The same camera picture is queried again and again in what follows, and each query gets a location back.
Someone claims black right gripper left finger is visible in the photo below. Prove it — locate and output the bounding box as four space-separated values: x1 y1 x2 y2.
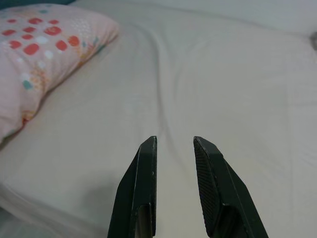
106 135 158 238

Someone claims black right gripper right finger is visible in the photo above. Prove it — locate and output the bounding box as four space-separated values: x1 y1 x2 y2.
193 135 270 238

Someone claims pink patterned pillow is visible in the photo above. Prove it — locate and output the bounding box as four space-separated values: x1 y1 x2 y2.
0 4 121 147

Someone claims beige sheeted mattress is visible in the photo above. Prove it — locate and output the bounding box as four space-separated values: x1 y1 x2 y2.
0 0 317 238

